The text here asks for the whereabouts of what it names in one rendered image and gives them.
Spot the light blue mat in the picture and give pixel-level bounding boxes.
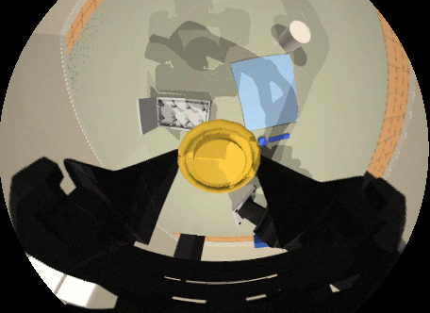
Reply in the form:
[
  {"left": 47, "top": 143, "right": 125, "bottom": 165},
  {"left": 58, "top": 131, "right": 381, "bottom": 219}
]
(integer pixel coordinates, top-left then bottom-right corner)
[{"left": 230, "top": 54, "right": 298, "bottom": 132}]

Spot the yellow plate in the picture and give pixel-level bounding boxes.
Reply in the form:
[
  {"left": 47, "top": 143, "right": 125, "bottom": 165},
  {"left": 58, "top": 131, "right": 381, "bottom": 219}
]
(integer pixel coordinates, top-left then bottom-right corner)
[{"left": 177, "top": 119, "right": 260, "bottom": 193}]

